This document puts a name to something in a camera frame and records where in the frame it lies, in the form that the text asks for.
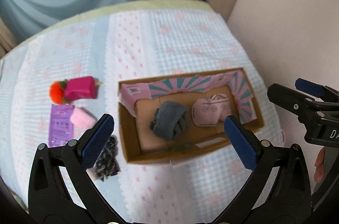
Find black patterned scrunchie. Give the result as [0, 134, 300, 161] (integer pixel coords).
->
[94, 136, 119, 181]

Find purple plastic packet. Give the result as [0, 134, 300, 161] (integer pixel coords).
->
[48, 104, 74, 147]

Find light pink soft block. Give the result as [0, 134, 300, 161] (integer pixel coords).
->
[70, 108, 96, 132]

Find pink patterned cloth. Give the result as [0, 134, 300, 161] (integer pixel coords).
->
[191, 94, 233, 127]

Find orange pompom toy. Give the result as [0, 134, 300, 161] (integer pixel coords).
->
[49, 81, 68, 105]

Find magenta pouch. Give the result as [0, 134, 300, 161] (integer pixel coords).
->
[64, 76, 102, 102]

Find grey sock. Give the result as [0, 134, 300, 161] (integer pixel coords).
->
[149, 101, 189, 141]

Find person's right hand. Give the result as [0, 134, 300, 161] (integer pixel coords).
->
[314, 147, 325, 183]

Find cardboard box pink lining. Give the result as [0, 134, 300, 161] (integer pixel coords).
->
[118, 68, 264, 164]

